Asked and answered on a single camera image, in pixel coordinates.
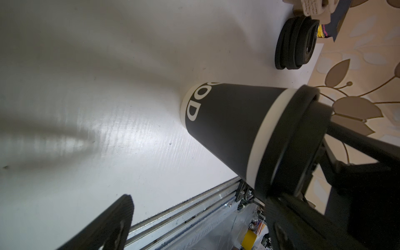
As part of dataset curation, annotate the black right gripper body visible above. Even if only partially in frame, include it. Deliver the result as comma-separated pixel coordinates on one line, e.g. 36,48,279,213
325,163,400,250

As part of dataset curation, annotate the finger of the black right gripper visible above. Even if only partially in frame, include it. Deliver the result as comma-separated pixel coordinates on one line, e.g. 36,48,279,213
327,121,400,169

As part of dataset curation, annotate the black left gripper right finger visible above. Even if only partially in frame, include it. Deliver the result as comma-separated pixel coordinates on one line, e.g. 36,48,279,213
264,194,366,250

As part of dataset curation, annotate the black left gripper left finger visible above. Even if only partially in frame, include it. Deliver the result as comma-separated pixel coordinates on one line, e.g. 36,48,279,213
59,194,134,250

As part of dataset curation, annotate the black cup lid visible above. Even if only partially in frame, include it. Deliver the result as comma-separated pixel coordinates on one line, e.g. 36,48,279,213
254,85,333,202

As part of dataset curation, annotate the stack of black cup lids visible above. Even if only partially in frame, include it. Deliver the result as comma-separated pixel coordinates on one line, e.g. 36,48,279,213
275,16,319,70

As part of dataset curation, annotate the brown cardboard cup carrier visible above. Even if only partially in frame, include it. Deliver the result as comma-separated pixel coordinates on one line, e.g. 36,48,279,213
283,0,339,17

